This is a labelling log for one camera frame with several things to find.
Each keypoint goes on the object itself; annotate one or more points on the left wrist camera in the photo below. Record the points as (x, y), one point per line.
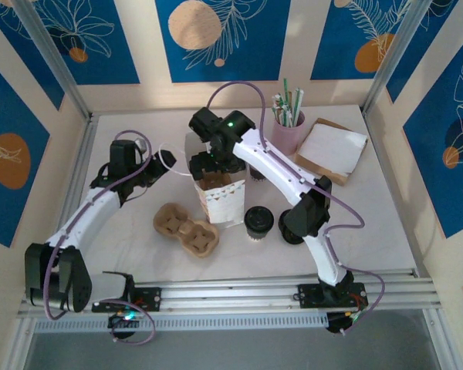
(140, 145)

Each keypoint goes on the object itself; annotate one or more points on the aluminium frame post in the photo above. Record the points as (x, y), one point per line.
(50, 54)
(398, 54)

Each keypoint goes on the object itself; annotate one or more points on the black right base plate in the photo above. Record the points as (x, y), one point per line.
(308, 294)

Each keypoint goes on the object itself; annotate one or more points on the dark green straw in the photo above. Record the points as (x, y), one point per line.
(284, 86)

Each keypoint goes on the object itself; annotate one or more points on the white napkin stack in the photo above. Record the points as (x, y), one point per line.
(332, 146)

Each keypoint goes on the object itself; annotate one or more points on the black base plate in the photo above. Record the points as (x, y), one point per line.
(150, 298)
(308, 294)

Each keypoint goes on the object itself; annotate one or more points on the black controller board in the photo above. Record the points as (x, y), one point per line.
(339, 323)
(119, 321)

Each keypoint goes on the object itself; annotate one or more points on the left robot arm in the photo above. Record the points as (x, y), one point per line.
(81, 219)

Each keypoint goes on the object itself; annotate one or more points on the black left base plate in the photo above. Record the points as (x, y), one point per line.
(150, 298)

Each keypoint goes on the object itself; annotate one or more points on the aluminium left frame post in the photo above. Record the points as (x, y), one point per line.
(50, 54)

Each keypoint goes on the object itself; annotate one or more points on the paper wrapped straw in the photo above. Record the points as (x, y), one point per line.
(294, 100)

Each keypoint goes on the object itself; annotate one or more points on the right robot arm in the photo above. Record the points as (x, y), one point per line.
(278, 169)

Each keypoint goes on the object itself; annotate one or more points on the aluminium right frame post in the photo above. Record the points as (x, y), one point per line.
(398, 54)

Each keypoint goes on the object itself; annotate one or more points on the aluminium side frame rail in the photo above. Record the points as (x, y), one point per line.
(85, 127)

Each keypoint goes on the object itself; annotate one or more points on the black left controller board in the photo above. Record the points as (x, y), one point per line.
(119, 321)

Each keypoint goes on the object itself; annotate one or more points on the white paper gift bag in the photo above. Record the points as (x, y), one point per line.
(224, 208)

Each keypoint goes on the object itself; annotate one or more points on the white napkins on tray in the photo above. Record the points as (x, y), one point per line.
(332, 177)

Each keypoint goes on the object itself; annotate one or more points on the pink straw holder cup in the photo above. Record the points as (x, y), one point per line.
(287, 138)

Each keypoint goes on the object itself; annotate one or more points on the green white paper straw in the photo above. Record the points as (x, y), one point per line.
(285, 112)
(278, 104)

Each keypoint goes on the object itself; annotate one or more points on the white straw green stripes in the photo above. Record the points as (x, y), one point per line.
(299, 102)

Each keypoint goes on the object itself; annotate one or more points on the aluminium front frame rail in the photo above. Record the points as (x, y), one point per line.
(235, 293)

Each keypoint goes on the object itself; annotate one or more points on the black right controller board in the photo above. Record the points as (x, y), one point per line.
(339, 323)

